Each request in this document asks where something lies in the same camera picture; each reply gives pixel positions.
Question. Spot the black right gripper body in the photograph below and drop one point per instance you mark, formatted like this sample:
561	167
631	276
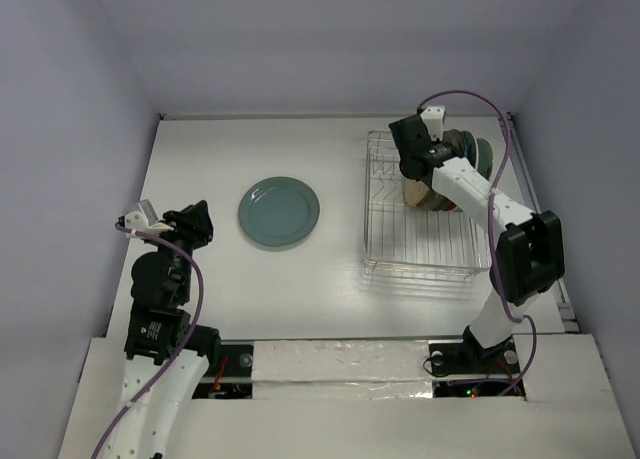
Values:
407	136

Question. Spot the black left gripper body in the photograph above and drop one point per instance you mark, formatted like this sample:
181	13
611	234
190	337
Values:
186	233

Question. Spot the grey reindeer pattern plate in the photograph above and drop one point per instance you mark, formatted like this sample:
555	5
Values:
457	139

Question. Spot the beige leaf pattern plate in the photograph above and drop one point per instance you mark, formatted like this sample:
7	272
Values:
418	195

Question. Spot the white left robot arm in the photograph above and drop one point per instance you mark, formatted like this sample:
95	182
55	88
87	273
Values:
166	352

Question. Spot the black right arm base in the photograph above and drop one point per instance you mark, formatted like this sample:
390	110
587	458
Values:
467	357

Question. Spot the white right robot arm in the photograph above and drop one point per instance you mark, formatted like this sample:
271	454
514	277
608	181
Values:
527	255

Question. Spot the red and teal plate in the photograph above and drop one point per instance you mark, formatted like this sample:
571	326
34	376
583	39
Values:
471	148

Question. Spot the green rimmed plate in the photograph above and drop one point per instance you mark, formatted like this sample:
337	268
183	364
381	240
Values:
484	158

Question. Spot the plain teal plate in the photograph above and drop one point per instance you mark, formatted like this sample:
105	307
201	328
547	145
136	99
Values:
278	212

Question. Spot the foil covered front block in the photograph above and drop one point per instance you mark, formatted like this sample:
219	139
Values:
346	370

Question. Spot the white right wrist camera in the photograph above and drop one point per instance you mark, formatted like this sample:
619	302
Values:
434	117

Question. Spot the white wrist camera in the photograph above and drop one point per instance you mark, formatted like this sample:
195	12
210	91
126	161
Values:
434	117
141	217

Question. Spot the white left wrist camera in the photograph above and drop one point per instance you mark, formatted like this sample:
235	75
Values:
141	217

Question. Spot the wire dish rack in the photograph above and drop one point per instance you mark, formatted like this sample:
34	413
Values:
408	242

